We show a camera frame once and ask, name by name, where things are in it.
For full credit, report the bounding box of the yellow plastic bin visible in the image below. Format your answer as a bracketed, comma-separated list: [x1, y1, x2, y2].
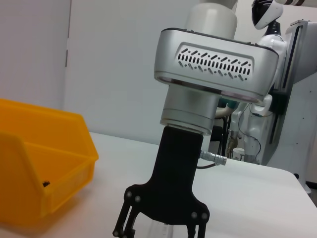
[0, 98, 100, 219]

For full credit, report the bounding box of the grey lift column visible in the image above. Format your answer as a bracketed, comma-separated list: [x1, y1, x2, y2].
[262, 19, 317, 184]

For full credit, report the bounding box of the clear plastic ruler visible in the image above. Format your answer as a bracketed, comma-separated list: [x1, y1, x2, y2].
[148, 219, 174, 238]

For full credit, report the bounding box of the black office chair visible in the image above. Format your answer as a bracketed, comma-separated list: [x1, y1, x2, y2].
[210, 125, 230, 143]

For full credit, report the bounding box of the white cup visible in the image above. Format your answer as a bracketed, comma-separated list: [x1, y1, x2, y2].
[232, 147, 245, 161]

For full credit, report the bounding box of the person in green shirt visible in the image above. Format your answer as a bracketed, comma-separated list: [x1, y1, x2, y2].
[215, 97, 240, 118]

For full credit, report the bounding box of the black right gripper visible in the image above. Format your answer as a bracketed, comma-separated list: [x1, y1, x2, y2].
[112, 125, 211, 238]

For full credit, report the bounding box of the grey right wrist cable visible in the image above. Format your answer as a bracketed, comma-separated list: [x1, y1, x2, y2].
[197, 150, 228, 171]

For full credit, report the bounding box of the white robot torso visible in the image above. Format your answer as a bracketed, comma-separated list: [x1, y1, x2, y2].
[231, 21, 289, 164]

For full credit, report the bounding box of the white black robot head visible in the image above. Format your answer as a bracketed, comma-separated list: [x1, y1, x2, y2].
[251, 0, 284, 30]

